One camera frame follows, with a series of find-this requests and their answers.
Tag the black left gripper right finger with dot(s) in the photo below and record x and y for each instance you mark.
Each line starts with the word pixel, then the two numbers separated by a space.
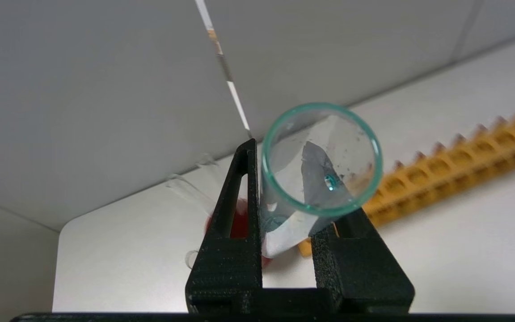
pixel 365 277

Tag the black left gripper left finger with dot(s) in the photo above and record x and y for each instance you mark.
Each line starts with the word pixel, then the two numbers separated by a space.
pixel 226 268

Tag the test tube with blue pigment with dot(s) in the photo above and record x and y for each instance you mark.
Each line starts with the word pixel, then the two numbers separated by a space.
pixel 324 134

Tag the wooden test tube rack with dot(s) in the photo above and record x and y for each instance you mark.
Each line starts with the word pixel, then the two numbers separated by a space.
pixel 454 170

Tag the dark red plastic cup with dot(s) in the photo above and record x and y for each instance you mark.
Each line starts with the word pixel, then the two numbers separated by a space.
pixel 238 226

